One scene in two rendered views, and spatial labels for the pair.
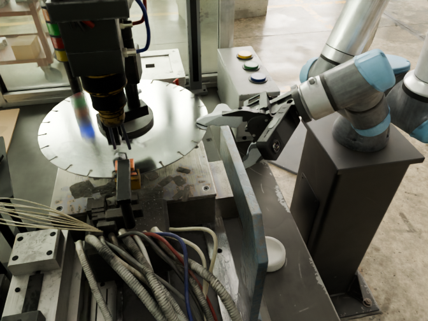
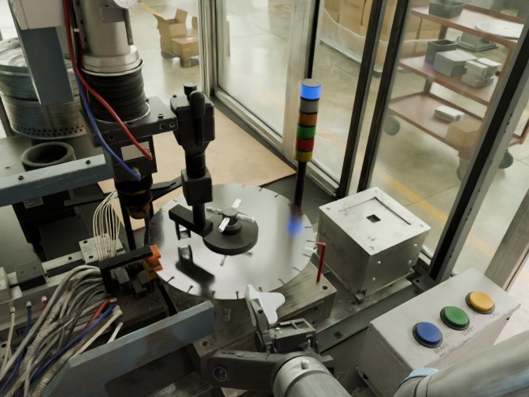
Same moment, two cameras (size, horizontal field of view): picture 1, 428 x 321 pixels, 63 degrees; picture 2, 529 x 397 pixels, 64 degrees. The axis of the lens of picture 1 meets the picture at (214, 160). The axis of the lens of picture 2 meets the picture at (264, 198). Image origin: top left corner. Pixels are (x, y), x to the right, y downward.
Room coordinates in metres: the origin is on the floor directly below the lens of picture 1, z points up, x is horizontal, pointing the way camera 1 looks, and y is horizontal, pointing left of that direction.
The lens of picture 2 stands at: (0.41, -0.42, 1.50)
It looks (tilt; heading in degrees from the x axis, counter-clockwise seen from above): 37 degrees down; 68
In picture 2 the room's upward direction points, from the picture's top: 3 degrees clockwise
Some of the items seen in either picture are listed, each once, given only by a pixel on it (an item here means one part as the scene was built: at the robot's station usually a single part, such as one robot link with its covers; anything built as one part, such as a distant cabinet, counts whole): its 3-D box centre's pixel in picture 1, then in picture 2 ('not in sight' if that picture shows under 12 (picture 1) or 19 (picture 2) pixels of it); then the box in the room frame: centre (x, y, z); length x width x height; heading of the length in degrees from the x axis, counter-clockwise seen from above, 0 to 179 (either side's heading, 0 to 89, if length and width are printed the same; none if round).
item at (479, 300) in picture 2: (244, 56); (479, 302); (0.98, -0.09, 0.90); 0.04 x 0.04 x 0.02
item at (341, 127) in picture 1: (363, 120); not in sight; (0.79, -0.41, 0.80); 0.15 x 0.15 x 0.10
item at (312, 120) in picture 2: (53, 12); (307, 116); (0.82, 0.36, 1.08); 0.05 x 0.04 x 0.03; 101
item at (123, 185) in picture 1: (127, 190); (131, 268); (0.39, 0.14, 0.95); 0.10 x 0.03 x 0.07; 11
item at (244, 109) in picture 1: (243, 118); (261, 325); (0.56, -0.06, 0.97); 0.09 x 0.02 x 0.05; 86
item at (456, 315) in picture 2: (251, 67); (454, 318); (0.91, -0.10, 0.90); 0.04 x 0.04 x 0.02
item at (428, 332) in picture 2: (258, 79); (427, 335); (0.84, -0.12, 0.90); 0.04 x 0.04 x 0.02
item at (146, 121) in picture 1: (125, 114); (230, 227); (0.58, 0.18, 0.96); 0.11 x 0.11 x 0.03
